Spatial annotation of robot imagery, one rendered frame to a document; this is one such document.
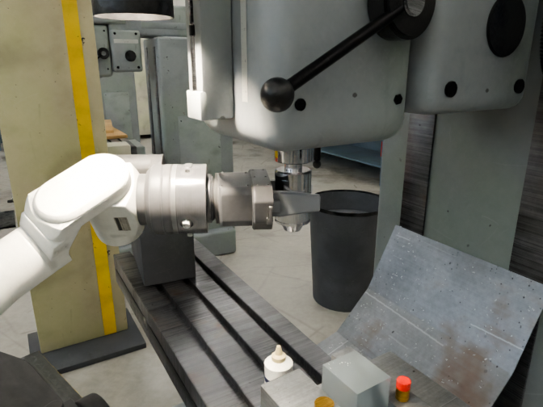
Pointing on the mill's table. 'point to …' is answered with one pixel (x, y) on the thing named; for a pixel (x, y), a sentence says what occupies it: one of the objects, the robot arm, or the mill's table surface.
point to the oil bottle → (277, 365)
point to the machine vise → (435, 396)
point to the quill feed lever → (278, 98)
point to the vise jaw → (291, 391)
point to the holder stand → (164, 257)
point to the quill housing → (286, 10)
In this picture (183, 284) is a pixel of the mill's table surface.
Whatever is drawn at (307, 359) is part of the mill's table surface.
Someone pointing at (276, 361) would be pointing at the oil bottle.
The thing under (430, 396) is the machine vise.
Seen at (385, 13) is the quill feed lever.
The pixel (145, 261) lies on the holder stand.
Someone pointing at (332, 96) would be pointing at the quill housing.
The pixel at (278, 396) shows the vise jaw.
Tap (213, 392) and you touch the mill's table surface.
